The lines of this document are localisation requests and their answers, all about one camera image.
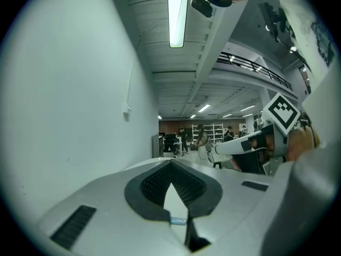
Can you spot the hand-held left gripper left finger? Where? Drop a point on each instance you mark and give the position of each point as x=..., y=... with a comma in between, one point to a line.
x=106, y=204

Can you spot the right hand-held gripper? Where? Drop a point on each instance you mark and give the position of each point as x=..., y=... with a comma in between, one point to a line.
x=281, y=113

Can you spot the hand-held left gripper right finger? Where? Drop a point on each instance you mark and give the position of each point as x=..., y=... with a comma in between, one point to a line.
x=234, y=204

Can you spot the person's right forearm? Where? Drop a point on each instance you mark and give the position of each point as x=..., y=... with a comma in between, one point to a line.
x=301, y=143

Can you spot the person's right hand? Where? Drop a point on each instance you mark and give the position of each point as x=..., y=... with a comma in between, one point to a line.
x=270, y=144

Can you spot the white storage shelf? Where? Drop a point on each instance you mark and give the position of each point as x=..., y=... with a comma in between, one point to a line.
x=213, y=132

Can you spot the group of ceiling strip lights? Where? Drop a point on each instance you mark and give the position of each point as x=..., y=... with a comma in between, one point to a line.
x=204, y=108

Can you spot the black computer monitor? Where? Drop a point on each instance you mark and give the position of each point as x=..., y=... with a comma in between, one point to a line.
x=170, y=139

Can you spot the grey cabinet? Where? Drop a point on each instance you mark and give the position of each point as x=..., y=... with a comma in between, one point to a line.
x=155, y=145

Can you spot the black balcony railing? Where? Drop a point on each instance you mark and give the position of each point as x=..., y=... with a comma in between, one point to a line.
x=269, y=73

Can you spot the long ceiling light panel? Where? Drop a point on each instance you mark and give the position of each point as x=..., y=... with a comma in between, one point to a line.
x=178, y=15

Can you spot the person's white printed shirt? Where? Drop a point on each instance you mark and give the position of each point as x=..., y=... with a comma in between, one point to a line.
x=301, y=15

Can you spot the white wall junction box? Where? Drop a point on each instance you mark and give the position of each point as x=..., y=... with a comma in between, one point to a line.
x=127, y=111

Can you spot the black head-mounted camera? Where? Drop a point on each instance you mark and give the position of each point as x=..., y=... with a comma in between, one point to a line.
x=201, y=5

